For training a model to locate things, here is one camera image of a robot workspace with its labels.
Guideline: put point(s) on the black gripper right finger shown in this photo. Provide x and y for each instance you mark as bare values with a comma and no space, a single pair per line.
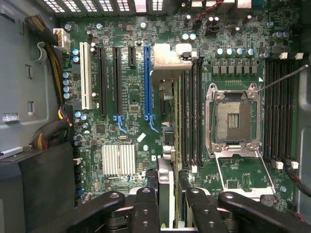
201,208

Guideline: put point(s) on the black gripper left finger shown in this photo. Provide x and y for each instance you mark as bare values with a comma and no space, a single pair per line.
143,208

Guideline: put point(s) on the silver finned heatsink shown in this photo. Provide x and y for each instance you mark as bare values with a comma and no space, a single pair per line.
118,160

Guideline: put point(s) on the silver socket cover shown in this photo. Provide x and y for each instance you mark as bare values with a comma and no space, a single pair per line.
243,170

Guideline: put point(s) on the silver CPU socket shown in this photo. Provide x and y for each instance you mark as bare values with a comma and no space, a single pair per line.
233,121

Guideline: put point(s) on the black box shroud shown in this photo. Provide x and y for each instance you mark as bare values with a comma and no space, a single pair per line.
43,184

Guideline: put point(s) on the blue expansion slot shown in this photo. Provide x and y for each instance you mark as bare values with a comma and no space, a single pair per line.
147,82

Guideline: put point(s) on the green motherboard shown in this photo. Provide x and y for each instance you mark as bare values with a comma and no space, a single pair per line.
136,80

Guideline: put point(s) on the white PCI expansion slot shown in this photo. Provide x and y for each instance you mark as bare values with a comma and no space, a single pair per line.
85,72

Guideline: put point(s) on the short black expansion slot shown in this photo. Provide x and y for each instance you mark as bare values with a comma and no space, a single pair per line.
132,57

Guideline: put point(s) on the thin metal locking lever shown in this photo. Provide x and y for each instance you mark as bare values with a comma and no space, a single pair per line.
281,78

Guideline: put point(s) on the grey metal PC case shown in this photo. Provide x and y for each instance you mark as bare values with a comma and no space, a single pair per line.
14,72

